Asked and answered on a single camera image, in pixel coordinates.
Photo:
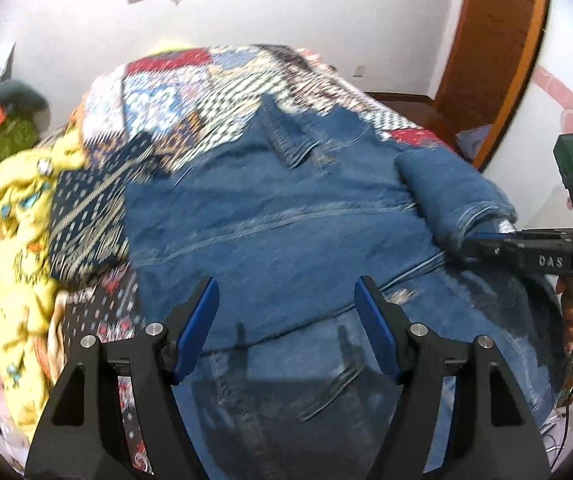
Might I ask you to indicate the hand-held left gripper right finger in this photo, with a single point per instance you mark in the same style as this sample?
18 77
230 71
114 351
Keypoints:
376 332

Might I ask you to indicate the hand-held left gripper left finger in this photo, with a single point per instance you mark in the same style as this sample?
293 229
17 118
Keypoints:
197 330

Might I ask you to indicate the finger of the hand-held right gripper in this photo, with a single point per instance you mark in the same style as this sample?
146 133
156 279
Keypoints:
486 247

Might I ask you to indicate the blue denim jacket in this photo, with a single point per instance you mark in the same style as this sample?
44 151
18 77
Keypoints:
286 210

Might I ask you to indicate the pale blue bag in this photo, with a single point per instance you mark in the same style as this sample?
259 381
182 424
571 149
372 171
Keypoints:
474 142

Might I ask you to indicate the yellow cartoon blanket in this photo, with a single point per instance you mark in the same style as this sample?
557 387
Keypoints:
16 240

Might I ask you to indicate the wooden door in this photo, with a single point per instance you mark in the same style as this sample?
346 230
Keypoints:
491 45

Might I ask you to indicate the patchwork printed bed sheet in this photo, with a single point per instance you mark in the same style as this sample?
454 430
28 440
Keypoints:
176 95

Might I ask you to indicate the green cloth covered table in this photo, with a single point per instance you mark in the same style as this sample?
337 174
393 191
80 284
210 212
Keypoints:
16 137

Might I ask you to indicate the yellow cushion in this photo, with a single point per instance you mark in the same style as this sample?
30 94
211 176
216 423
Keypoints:
166 46

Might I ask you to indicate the grey cushion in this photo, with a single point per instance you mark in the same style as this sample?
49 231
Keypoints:
19 97

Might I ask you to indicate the white wall socket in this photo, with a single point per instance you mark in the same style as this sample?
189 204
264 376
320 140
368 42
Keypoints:
360 70

